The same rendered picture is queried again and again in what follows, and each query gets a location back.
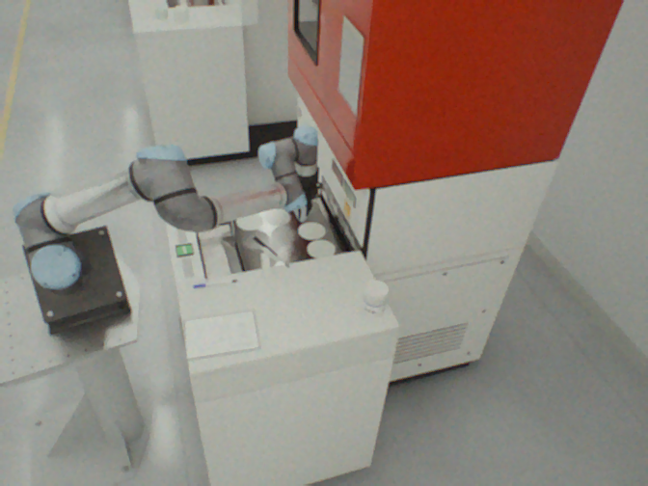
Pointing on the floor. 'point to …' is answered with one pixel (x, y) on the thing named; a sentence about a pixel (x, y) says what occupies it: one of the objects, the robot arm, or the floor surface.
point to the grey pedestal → (91, 431)
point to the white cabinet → (295, 427)
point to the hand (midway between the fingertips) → (300, 220)
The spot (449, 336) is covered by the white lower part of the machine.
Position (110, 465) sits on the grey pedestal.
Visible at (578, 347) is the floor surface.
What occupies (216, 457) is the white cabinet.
